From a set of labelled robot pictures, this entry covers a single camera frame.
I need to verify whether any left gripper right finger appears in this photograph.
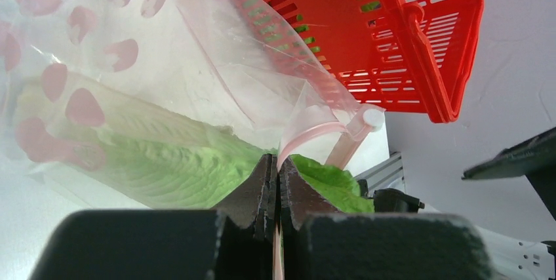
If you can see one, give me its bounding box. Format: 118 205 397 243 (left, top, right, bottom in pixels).
278 157 341 279

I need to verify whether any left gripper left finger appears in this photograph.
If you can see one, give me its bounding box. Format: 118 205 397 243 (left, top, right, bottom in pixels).
210 153 278 279

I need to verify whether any green napa cabbage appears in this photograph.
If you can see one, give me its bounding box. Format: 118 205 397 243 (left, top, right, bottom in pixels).
1 63 384 210

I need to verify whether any clear pink-dotted zip bag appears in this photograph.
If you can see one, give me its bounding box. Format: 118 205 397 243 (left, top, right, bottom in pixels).
1 0 384 212

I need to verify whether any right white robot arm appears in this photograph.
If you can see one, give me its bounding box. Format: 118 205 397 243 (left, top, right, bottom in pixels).
370 129 555 279

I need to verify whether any red plastic basket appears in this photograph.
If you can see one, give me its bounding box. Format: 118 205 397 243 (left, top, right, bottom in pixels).
235 0 484 123

